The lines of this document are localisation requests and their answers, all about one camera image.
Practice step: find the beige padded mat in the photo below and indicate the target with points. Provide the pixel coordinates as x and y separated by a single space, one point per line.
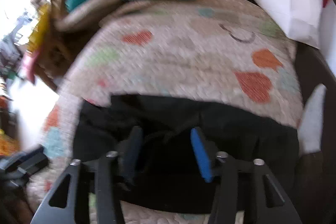
86 15

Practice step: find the black pants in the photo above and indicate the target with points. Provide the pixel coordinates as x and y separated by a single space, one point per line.
167 177

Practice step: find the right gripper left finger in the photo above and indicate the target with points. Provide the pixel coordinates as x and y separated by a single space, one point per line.
68 199

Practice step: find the pink cushion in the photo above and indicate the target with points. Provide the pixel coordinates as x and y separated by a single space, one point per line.
28 63

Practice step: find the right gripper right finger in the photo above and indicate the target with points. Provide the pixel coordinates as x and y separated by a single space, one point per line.
249 184

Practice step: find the yellow plastic bag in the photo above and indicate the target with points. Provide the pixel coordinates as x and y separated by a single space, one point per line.
41 29

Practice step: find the wooden chair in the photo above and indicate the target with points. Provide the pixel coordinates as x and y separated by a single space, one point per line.
55 56

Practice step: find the quilted heart pattern bedspread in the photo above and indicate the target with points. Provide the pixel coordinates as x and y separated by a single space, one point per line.
205 50

